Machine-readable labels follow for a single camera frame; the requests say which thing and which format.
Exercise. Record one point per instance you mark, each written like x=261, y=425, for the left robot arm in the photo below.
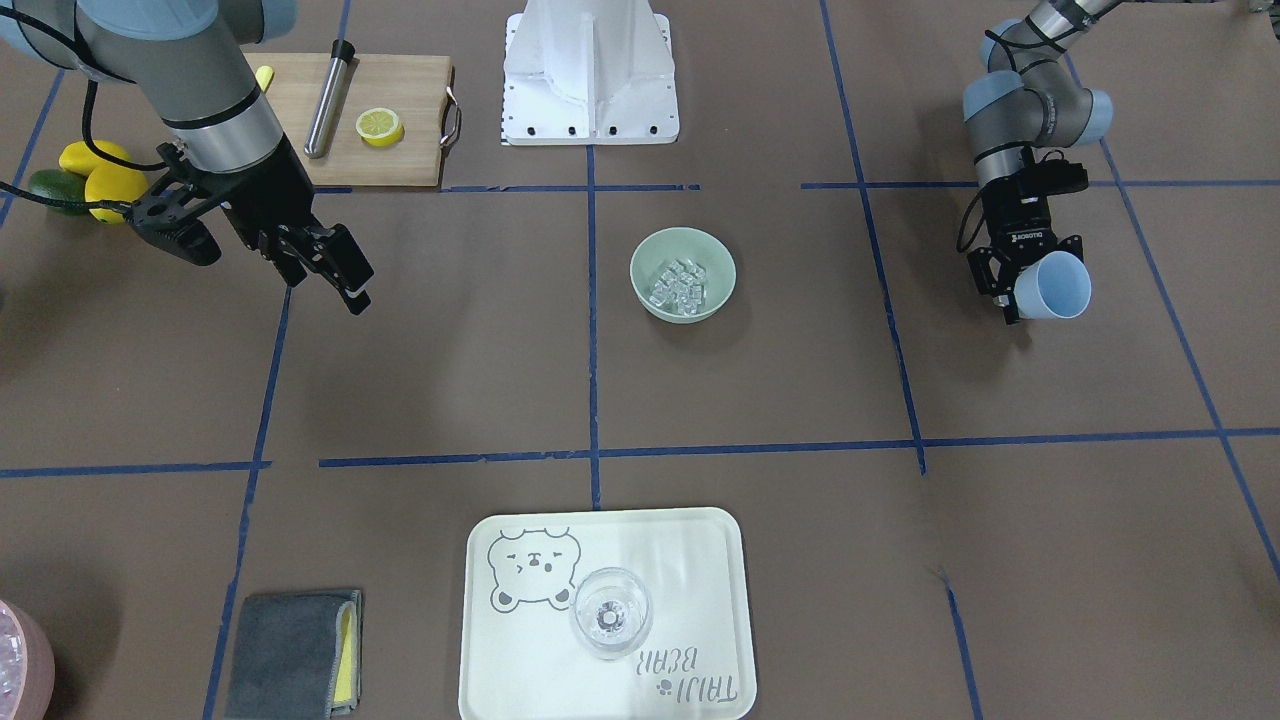
x=1021, y=116

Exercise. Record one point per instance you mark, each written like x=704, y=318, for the light green bowl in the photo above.
x=682, y=275

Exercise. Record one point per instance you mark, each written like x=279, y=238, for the clear wine glass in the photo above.
x=612, y=613

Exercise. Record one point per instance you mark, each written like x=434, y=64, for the black handled knife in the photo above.
x=324, y=120

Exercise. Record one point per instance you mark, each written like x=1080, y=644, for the pink bowl of ice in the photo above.
x=27, y=665

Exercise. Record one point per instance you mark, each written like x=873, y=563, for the lemon half slice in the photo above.
x=379, y=127

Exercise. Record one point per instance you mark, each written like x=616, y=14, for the yellow plastic knife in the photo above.
x=264, y=75

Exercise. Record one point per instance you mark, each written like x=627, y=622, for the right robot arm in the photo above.
x=229, y=150

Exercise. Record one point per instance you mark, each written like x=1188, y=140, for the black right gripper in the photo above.
x=268, y=192

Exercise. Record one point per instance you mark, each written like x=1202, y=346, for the wooden cutting board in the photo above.
x=417, y=88

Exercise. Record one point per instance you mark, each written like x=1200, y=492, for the grey folded cloth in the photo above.
x=297, y=655

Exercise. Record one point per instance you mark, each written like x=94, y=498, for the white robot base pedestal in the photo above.
x=579, y=73

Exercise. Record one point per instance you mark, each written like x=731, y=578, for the green lime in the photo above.
x=66, y=188

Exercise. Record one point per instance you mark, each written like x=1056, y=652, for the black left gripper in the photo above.
x=1022, y=217

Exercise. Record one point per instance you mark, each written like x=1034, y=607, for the cream bear tray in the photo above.
x=520, y=657

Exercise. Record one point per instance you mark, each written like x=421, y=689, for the yellow lemon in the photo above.
x=78, y=158
x=109, y=182

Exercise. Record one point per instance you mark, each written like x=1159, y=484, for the light blue cup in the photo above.
x=1058, y=286

